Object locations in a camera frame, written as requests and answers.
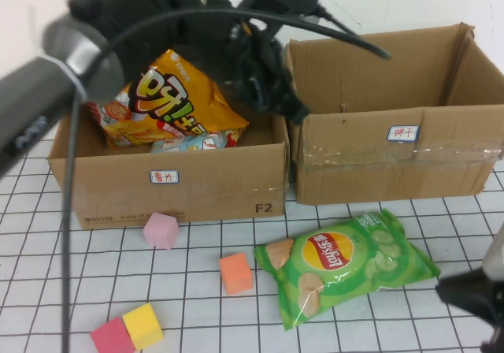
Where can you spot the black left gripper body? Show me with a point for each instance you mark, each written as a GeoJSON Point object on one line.
{"type": "Point", "coordinates": [260, 53]}

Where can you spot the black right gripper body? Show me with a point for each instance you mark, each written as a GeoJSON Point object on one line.
{"type": "Point", "coordinates": [472, 294]}

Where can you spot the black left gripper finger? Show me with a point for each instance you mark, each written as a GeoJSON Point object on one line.
{"type": "Point", "coordinates": [252, 93]}
{"type": "Point", "coordinates": [293, 106]}

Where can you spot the green Lay's chips bag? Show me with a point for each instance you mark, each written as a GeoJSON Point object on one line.
{"type": "Point", "coordinates": [334, 282]}

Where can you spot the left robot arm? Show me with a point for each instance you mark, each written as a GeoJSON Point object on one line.
{"type": "Point", "coordinates": [35, 97]}

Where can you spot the light blue snack bag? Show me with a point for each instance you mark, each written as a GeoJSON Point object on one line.
{"type": "Point", "coordinates": [189, 143]}

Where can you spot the orange potato chips bag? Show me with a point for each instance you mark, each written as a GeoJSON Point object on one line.
{"type": "Point", "coordinates": [177, 105]}

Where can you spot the white grid tablecloth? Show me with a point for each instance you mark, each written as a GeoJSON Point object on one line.
{"type": "Point", "coordinates": [393, 329]}

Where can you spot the cardboard box with clear tape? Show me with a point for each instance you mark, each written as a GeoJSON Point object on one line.
{"type": "Point", "coordinates": [354, 172]}

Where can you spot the cardboard box with F2 print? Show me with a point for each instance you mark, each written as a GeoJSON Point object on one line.
{"type": "Point", "coordinates": [216, 187]}

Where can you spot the white label with red writing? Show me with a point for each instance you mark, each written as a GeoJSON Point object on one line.
{"type": "Point", "coordinates": [163, 177]}

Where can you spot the pink foam cube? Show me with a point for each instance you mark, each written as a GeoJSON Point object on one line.
{"type": "Point", "coordinates": [159, 231]}

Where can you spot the orange foam cube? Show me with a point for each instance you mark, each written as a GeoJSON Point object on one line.
{"type": "Point", "coordinates": [235, 274]}

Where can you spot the yellow foam cube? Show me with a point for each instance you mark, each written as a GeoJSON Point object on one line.
{"type": "Point", "coordinates": [143, 325]}

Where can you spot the red foam cube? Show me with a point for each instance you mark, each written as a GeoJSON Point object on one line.
{"type": "Point", "coordinates": [113, 336]}

